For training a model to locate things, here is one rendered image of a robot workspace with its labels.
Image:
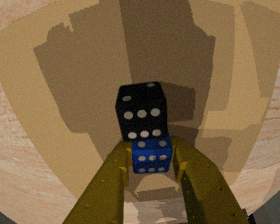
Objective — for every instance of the tan flat mat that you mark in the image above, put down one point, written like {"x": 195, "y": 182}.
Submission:
{"x": 217, "y": 61}

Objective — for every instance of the blue die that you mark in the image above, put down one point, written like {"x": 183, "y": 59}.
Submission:
{"x": 152, "y": 156}

